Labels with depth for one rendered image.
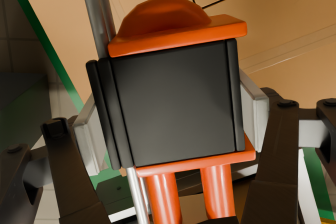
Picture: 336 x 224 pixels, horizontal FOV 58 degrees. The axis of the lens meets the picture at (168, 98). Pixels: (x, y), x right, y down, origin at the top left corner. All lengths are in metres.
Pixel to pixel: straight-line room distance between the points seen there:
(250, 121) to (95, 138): 0.08
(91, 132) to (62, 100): 1.38
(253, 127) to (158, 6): 0.08
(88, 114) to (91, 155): 0.02
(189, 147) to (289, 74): 0.78
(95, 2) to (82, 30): 0.69
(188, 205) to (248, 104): 0.12
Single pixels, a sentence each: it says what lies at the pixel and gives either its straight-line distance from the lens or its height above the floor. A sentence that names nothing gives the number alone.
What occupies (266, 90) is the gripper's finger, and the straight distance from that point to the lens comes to 0.18.
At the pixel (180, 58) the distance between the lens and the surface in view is 0.16.
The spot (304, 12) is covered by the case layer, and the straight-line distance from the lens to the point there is 0.92.
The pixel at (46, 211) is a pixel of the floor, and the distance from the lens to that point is 1.91.
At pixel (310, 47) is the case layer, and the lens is 0.95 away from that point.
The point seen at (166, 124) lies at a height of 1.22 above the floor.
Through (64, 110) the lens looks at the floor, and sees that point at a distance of 1.55.
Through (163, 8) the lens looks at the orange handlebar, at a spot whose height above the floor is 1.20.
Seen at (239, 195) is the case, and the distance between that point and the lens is 1.00.
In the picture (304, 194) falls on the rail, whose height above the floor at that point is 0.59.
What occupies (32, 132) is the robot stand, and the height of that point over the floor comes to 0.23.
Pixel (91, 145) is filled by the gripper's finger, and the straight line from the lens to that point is 0.16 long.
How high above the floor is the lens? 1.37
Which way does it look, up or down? 70 degrees down
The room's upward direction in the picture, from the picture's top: 175 degrees clockwise
